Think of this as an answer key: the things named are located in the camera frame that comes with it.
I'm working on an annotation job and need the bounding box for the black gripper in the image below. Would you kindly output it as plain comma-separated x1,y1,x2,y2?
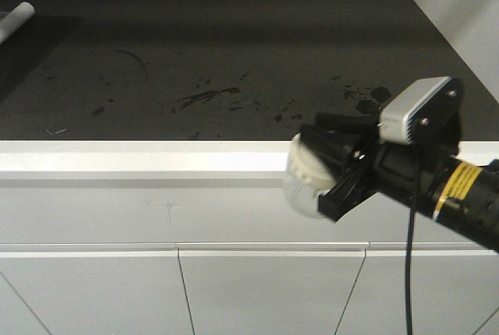
299,112,452,222

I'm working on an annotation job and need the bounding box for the glass jar with white lid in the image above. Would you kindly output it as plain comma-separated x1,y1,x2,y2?
283,133,336,219

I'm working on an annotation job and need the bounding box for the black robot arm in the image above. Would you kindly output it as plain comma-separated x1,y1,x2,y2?
299,125,498,251

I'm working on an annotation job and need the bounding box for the white fume hood cabinet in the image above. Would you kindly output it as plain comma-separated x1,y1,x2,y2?
1,0,498,334

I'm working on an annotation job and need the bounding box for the white rolled paper tube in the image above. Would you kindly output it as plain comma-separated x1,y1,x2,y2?
0,2,35,44

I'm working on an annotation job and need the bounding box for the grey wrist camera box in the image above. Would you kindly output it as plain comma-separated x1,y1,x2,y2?
378,76,451,145

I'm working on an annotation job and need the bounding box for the black camera cable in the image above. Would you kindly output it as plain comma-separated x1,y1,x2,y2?
405,194,416,335

